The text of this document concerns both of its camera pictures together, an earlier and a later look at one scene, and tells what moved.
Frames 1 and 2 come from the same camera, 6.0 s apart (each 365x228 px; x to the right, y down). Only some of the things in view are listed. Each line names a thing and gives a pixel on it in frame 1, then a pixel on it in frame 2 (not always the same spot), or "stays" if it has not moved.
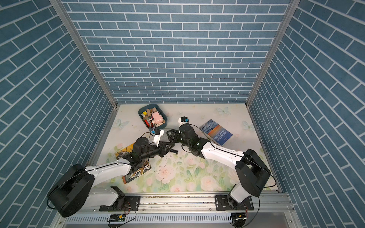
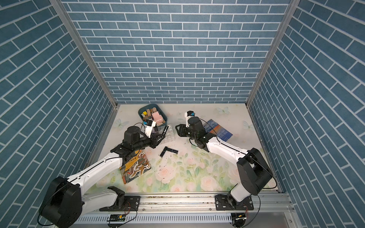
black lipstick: x=174 y=151 stays
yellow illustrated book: x=136 y=172 stays
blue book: x=216 y=132 stays
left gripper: x=162 y=145 -> x=153 y=139
